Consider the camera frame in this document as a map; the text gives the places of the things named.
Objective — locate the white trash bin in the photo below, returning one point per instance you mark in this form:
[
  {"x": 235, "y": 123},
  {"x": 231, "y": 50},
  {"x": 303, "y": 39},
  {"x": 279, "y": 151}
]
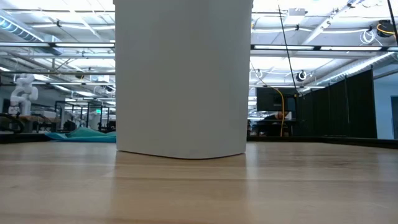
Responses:
[{"x": 183, "y": 77}]

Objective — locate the teal trash bag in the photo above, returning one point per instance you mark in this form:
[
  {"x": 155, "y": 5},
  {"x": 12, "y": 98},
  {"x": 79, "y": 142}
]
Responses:
[{"x": 87, "y": 135}]

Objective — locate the black monitor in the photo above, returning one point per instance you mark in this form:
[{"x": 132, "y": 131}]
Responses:
[{"x": 270, "y": 99}]

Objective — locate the black desk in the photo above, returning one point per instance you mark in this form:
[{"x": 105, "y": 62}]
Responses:
[{"x": 270, "y": 127}]

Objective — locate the long ceiling strip light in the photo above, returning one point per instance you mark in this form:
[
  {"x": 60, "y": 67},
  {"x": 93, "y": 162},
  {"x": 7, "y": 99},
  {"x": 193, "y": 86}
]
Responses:
[
  {"x": 348, "y": 48},
  {"x": 84, "y": 45}
]

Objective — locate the black partition panels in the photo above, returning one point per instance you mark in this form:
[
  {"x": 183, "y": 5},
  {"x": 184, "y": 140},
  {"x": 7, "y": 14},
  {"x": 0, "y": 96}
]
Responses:
[{"x": 345, "y": 109}]

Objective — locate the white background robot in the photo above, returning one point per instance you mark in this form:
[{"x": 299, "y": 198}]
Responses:
[{"x": 23, "y": 93}]

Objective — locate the black background rack frame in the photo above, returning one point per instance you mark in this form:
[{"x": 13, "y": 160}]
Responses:
[{"x": 88, "y": 115}]

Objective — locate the silver ventilation duct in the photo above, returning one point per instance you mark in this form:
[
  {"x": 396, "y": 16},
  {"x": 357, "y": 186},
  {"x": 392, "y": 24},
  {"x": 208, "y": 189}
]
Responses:
[
  {"x": 357, "y": 67},
  {"x": 18, "y": 29}
]

